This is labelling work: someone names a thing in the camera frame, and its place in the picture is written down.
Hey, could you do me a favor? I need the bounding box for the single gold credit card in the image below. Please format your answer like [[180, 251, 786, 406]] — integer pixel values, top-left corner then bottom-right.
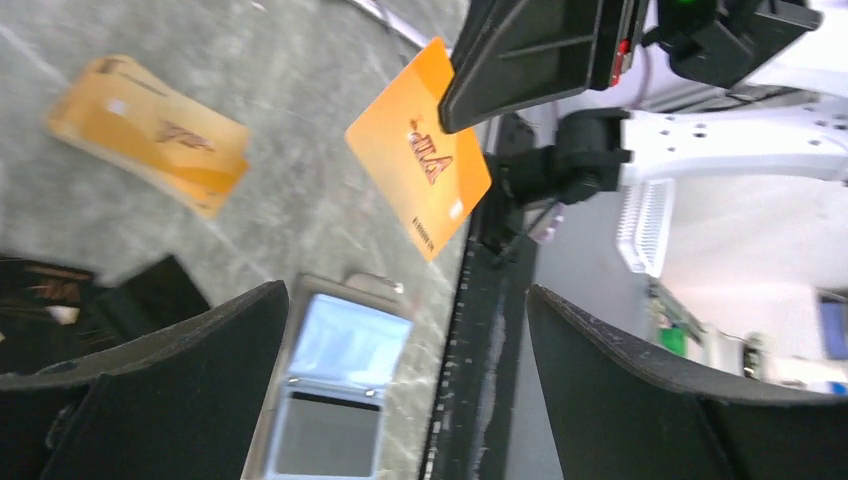
[[345, 38, 491, 261]]

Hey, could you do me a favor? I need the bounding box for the grey card holder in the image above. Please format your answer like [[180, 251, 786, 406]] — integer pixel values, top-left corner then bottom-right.
[[242, 272, 413, 479]]

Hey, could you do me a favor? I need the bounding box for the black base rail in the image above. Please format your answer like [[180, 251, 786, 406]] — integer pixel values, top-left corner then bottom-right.
[[418, 114, 536, 479]]

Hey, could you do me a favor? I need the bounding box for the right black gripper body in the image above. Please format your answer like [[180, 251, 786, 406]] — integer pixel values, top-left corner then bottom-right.
[[592, 0, 824, 91]]

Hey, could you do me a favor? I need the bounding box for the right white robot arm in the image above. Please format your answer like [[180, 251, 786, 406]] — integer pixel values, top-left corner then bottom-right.
[[439, 1, 847, 208]]

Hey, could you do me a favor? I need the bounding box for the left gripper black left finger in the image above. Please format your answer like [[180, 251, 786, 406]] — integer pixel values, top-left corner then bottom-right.
[[1, 281, 289, 479]]

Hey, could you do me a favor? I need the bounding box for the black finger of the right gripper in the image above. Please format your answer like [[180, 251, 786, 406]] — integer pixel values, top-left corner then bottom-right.
[[438, 0, 606, 133]]

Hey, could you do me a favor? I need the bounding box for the black card wallet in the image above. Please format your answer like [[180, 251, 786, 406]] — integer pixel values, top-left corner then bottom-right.
[[1, 255, 210, 375]]

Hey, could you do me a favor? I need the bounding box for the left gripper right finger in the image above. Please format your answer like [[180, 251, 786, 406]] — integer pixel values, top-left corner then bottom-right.
[[526, 285, 847, 479]]

